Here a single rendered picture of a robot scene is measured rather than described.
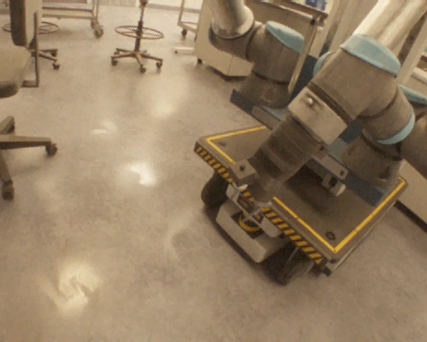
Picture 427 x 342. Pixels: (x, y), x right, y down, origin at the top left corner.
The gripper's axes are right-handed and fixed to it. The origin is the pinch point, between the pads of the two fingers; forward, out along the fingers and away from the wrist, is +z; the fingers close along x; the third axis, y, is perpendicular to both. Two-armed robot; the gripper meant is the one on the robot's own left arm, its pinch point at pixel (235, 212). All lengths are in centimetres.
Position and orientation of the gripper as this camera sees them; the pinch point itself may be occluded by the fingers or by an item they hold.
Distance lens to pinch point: 56.3
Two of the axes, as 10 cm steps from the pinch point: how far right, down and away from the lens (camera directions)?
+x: 4.5, 7.1, -5.4
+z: -6.0, 6.9, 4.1
